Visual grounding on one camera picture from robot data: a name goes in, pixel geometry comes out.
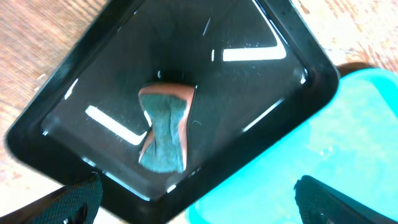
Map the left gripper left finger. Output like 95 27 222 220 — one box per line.
1 172 103 224

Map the black and red sponge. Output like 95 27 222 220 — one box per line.
138 83 195 173

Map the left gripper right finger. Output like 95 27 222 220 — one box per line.
294 175 397 224

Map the teal plastic tray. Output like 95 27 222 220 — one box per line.
185 68 397 223

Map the black plastic tray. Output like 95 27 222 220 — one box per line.
6 1 340 223

